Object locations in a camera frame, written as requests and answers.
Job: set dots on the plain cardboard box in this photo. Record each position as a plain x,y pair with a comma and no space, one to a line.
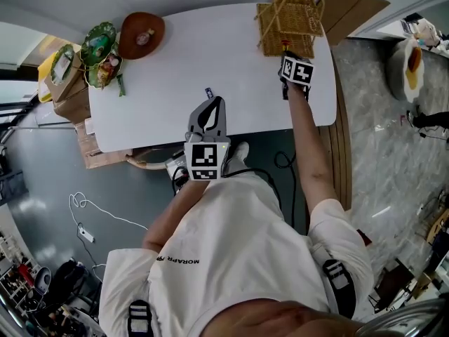
72,107

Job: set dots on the purple snack packet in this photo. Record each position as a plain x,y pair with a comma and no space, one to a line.
209,92

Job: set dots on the brown wooden bowl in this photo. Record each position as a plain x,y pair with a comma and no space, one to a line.
129,44

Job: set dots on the grey metal pole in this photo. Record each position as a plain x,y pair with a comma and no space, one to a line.
42,127

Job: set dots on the brown slatted wooden platform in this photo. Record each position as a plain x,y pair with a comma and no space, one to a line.
342,160

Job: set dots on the red wooden stool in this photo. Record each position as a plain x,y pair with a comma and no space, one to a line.
365,239

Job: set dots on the black bag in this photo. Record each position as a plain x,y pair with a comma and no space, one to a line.
68,276

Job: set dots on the yellow box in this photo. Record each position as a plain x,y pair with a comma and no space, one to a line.
43,90

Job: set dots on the dark grey crate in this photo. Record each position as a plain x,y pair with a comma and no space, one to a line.
14,188

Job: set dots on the flat cardboard box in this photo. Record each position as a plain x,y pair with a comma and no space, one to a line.
66,83

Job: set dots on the wicker basket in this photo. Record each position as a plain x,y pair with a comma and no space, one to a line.
298,16

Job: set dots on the white electronics box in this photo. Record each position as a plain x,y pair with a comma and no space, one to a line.
173,163

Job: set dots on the person's left forearm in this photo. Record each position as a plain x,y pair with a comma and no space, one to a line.
168,216

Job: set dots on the white power strip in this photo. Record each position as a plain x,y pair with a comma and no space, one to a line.
86,234

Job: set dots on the pink plush toy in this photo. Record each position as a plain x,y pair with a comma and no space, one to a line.
428,33

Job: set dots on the red container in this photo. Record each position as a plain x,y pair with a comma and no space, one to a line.
24,269

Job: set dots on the grey beanbag seat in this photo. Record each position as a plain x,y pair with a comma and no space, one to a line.
393,72

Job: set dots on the grey round appliance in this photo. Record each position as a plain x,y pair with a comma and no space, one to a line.
43,281

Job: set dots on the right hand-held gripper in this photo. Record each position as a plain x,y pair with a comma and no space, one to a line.
298,72

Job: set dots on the light wooden chair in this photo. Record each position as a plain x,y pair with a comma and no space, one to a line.
147,166

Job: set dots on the person's light trouser leg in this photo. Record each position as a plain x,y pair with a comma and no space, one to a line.
233,165

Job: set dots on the flat brown cardboard sheet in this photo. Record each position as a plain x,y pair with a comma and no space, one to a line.
358,12

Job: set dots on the white yellow egg cushion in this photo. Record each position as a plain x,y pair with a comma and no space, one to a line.
412,79

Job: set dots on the person's white shoe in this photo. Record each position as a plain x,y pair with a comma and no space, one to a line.
241,151

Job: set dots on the black framed glass door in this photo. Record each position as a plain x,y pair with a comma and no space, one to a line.
8,72

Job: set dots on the person's right forearm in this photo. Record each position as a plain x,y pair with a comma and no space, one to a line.
308,146

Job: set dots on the large labelled cardboard box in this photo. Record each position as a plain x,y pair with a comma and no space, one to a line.
94,156

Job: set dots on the person's chin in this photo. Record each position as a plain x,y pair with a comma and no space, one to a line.
280,321

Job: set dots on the green tiered dish stand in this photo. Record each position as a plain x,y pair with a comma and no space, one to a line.
98,40

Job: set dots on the person's white shirt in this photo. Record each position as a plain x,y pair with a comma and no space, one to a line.
228,265

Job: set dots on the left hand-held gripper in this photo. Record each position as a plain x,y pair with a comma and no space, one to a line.
205,156

